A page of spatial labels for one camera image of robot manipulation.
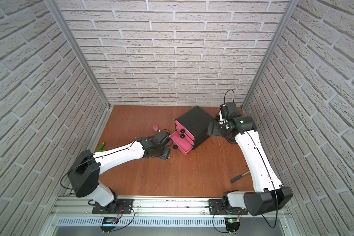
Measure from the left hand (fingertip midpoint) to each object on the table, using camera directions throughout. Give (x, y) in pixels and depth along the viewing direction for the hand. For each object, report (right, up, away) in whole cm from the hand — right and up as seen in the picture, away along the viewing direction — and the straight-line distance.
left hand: (167, 151), depth 85 cm
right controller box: (+34, -33, -15) cm, 50 cm away
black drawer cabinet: (+17, +18, +2) cm, 25 cm away
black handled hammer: (+40, -16, -2) cm, 43 cm away
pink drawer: (+10, +9, +4) cm, 14 cm away
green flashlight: (-45, 0, +9) cm, 46 cm away
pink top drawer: (+10, +12, +1) cm, 16 cm away
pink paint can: (-11, +13, +18) cm, 24 cm away
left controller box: (-27, -32, -16) cm, 45 cm away
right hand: (+28, +13, -11) cm, 33 cm away
